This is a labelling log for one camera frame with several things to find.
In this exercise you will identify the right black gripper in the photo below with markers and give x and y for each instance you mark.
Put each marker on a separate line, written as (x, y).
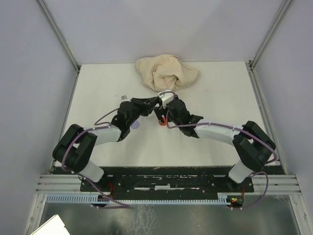
(160, 111)

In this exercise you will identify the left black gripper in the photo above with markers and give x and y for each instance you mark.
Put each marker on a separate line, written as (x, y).
(146, 104)

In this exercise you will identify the red charging case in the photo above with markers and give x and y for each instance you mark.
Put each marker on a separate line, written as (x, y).
(163, 121)

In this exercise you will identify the purple charging case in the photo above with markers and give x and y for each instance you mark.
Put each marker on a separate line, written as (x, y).
(135, 125)

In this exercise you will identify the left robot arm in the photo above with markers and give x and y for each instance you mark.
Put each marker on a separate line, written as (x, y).
(74, 149)

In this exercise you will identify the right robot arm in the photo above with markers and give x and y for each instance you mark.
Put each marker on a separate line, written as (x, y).
(254, 147)

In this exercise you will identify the beige crumpled cloth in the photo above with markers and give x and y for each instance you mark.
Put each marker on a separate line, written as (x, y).
(166, 72)

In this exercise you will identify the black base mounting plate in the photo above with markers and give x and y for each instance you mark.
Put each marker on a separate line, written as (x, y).
(169, 183)

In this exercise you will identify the white paper sheet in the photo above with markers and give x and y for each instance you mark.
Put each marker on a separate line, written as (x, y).
(54, 226)

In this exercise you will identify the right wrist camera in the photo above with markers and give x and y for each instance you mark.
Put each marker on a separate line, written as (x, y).
(166, 96)

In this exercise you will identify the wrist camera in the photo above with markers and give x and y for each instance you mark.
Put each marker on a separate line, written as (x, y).
(166, 96)
(124, 98)

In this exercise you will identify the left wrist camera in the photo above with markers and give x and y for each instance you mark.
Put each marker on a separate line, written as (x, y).
(124, 98)

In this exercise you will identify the blue cable duct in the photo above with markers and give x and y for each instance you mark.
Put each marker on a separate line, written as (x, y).
(98, 199)

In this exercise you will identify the left aluminium frame post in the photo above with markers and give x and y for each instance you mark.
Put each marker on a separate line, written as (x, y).
(57, 32)

